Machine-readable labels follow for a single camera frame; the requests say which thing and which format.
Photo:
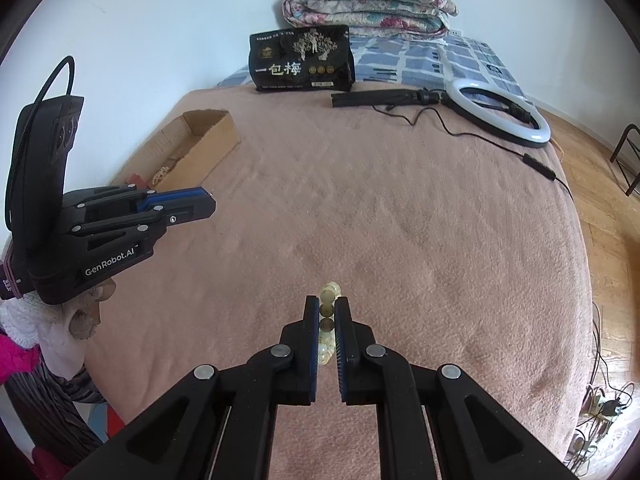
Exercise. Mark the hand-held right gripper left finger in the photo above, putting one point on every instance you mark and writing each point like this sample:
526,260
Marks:
315,345

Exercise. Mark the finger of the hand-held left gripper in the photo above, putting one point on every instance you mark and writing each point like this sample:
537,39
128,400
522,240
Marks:
190,212
175,194

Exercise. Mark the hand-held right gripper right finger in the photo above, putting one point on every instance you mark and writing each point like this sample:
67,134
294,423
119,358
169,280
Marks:
340,345

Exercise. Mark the cardboard box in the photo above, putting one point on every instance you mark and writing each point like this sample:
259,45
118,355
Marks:
215,135

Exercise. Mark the person's left hand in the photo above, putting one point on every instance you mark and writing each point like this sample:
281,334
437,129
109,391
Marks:
87,317

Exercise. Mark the pink blanket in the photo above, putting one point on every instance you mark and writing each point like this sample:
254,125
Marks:
400,235

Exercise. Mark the black printed bag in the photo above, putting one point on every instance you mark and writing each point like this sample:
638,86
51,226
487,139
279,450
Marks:
300,70

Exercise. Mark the pink garment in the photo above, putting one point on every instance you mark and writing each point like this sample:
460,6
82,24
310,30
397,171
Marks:
17,360

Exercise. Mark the black folded tripod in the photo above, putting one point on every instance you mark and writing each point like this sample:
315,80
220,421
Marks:
370,98

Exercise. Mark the blue cloth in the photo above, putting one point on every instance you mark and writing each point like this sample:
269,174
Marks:
107,422

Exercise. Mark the blue checked sheet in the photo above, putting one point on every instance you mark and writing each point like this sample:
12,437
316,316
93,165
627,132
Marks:
400,60

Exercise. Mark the folded floral quilt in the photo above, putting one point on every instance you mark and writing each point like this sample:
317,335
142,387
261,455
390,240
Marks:
370,0

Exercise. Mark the black metal clothes rack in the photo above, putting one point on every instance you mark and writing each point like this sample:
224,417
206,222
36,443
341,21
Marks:
625,160

